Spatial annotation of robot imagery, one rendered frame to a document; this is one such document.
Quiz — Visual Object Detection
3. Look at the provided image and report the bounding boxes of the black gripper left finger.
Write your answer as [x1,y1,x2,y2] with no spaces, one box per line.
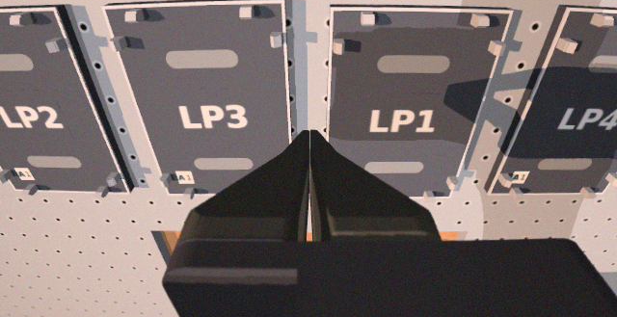
[176,130,309,244]

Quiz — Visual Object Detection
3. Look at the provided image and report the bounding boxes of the beige button panel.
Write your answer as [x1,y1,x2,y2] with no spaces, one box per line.
[600,272,617,296]

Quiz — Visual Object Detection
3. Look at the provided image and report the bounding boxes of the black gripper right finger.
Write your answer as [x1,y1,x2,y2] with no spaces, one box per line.
[309,130,442,242]

